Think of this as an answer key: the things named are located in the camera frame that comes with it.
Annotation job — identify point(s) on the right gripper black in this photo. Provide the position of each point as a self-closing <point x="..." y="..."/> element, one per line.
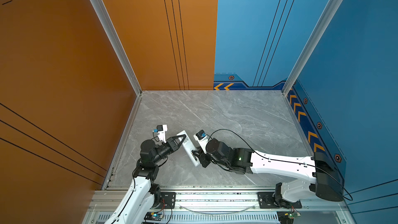
<point x="200" y="153"/>

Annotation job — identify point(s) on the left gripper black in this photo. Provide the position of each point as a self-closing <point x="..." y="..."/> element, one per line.
<point x="171" y="145"/>

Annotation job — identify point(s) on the white remote control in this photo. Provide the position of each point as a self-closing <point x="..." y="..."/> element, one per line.
<point x="189" y="147"/>

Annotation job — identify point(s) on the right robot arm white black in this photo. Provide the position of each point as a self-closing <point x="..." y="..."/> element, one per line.
<point x="312" y="176"/>

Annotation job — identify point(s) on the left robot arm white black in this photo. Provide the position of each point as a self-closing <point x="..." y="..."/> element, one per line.
<point x="143" y="194"/>

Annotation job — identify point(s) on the green circuit board left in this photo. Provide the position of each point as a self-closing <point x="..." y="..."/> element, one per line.
<point x="153" y="217"/>

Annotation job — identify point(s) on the circuit board right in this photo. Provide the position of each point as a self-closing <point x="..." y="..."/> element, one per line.
<point x="288" y="217"/>

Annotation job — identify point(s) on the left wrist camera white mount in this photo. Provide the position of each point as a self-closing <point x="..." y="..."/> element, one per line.
<point x="160" y="130"/>

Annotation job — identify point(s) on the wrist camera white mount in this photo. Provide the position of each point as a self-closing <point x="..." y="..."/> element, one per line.
<point x="160" y="130"/>
<point x="202" y="138"/>

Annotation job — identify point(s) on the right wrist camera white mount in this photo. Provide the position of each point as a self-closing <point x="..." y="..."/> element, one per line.
<point x="202" y="138"/>

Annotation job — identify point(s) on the aluminium rail frame front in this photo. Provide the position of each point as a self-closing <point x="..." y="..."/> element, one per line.
<point x="242" y="205"/>

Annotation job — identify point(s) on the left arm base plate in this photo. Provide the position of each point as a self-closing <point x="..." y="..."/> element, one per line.
<point x="164" y="199"/>

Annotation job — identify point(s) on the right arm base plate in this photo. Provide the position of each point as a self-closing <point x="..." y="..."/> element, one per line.
<point x="268" y="200"/>

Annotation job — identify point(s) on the left aluminium corner post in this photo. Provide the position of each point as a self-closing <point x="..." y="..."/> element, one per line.
<point x="109" y="28"/>

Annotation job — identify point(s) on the aluminium corner post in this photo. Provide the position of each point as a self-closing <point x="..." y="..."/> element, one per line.
<point x="109" y="28"/>
<point x="323" y="22"/>

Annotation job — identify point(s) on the right aluminium corner post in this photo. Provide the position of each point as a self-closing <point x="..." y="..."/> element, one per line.
<point x="323" y="22"/>

